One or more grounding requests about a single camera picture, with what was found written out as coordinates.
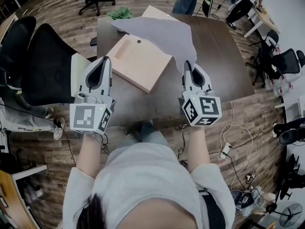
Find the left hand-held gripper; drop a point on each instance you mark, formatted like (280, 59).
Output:
(83, 118)

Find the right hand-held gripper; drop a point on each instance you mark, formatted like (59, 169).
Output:
(208, 108)

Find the white A4 paper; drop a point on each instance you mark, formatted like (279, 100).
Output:
(162, 34)

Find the person's right forearm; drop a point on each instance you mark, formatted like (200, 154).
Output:
(199, 147)

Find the person's left forearm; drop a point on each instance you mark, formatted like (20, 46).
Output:
(89, 154)

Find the pale cushion on chair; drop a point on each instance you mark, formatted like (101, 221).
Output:
(77, 75)

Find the black mesh office chair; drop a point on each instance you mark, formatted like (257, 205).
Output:
(14, 46)
(47, 65)
(286, 61)

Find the green potted plant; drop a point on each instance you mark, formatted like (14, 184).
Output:
(120, 13)

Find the white power strip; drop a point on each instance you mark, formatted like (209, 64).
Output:
(224, 150)

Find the person's jeans legs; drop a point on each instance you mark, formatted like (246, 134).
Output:
(147, 137)

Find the clear plastic storage bins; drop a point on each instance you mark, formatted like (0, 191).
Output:
(283, 87)

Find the wooden desk with white legs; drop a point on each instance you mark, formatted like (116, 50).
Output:
(267, 18)
(8, 25)

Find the black backpack device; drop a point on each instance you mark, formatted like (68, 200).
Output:
(291, 133)
(240, 199)

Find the person's white shirt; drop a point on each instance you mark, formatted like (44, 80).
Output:
(143, 180)

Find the orange wooden desk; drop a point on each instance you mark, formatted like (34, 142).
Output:
(9, 199)

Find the black floor fan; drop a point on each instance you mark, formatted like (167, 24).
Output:
(290, 215)

